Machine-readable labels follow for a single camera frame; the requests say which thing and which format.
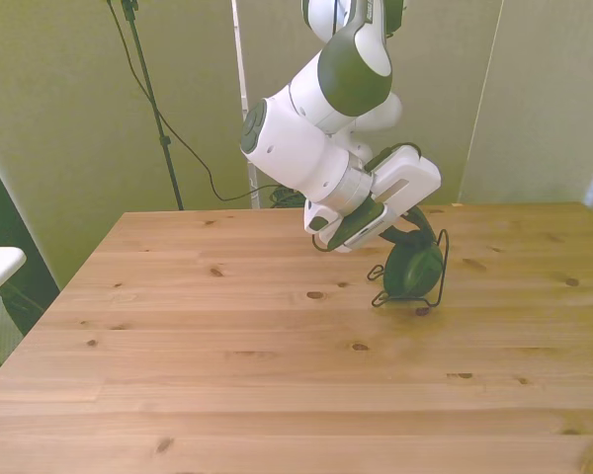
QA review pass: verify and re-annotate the white vertical pole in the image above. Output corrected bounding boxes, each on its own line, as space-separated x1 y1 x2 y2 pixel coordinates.
230 0 262 209

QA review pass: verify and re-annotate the coiled dark cable bundle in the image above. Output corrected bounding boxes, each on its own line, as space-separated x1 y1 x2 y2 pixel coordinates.
268 184 308 209

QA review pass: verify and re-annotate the white wrist camera unit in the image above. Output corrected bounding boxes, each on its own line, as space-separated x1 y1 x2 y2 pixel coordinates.
303 196 403 254

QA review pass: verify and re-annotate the black wire dish rack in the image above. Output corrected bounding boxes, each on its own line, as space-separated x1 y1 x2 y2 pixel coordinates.
367 227 452 318

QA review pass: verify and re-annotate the black tripod stand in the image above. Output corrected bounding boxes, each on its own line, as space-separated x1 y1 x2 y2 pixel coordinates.
120 0 186 212

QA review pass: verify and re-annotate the black hanging cable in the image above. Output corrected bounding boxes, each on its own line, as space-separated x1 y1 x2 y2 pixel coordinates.
104 0 282 202

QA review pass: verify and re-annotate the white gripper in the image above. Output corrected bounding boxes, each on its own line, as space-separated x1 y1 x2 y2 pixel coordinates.
370 145 443 247

